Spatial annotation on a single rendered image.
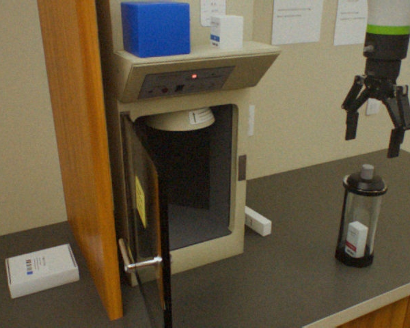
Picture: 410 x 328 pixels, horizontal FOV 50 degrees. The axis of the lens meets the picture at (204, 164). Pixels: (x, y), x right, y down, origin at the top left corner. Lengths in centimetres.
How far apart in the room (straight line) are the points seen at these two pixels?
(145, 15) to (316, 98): 109
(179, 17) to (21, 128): 68
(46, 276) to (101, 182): 37
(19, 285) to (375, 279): 87
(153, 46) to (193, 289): 60
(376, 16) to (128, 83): 54
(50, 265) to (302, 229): 72
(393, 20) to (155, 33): 50
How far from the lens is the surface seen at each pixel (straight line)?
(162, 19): 82
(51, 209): 147
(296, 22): 165
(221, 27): 90
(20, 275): 119
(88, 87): 82
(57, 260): 121
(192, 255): 117
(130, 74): 83
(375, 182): 116
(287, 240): 132
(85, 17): 80
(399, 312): 136
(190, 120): 103
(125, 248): 80
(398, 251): 136
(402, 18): 105
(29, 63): 132
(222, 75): 93
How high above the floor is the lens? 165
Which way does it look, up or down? 23 degrees down
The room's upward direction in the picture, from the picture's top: straight up
